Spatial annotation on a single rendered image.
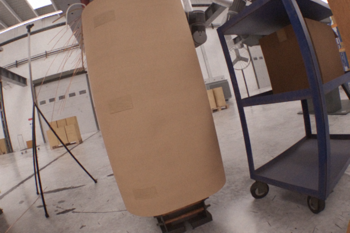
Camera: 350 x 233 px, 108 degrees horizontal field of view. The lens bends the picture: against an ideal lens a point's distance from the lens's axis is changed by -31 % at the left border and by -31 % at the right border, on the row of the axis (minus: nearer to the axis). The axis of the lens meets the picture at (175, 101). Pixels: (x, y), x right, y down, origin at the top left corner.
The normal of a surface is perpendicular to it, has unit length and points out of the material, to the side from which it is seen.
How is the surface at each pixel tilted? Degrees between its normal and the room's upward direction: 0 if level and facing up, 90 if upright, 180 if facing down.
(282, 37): 90
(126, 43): 90
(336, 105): 90
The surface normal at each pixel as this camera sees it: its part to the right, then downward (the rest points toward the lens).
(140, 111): 0.31, -0.08
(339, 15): -0.93, 0.22
